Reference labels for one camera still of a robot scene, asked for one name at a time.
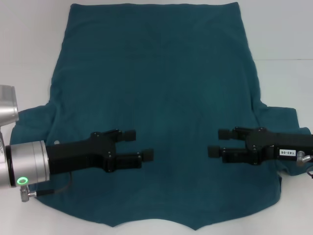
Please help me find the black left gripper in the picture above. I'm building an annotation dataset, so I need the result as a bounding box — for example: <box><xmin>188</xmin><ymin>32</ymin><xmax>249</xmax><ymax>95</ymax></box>
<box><xmin>45</xmin><ymin>128</ymin><xmax>155</xmax><ymax>174</ymax></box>

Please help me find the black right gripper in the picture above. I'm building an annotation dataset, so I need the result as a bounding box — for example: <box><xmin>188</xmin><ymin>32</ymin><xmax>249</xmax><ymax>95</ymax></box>
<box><xmin>207</xmin><ymin>126</ymin><xmax>313</xmax><ymax>166</ymax></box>

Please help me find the teal blue t-shirt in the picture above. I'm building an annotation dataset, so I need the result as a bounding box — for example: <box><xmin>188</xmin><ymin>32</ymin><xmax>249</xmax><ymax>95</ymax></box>
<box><xmin>9</xmin><ymin>1</ymin><xmax>313</xmax><ymax>218</ymax></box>

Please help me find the right arm cable with plug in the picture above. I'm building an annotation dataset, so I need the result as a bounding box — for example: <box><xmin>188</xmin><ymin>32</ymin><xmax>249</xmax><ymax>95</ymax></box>
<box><xmin>296</xmin><ymin>150</ymin><xmax>313</xmax><ymax>177</ymax></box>

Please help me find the arm cable with plug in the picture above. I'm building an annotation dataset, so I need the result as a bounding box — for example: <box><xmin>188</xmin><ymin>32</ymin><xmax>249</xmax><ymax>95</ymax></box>
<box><xmin>296</xmin><ymin>150</ymin><xmax>313</xmax><ymax>177</ymax></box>
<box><xmin>21</xmin><ymin>172</ymin><xmax>73</xmax><ymax>203</ymax></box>

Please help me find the left arm cable with plug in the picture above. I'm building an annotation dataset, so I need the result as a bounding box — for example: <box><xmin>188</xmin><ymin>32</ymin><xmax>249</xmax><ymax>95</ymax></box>
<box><xmin>21</xmin><ymin>172</ymin><xmax>73</xmax><ymax>203</ymax></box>

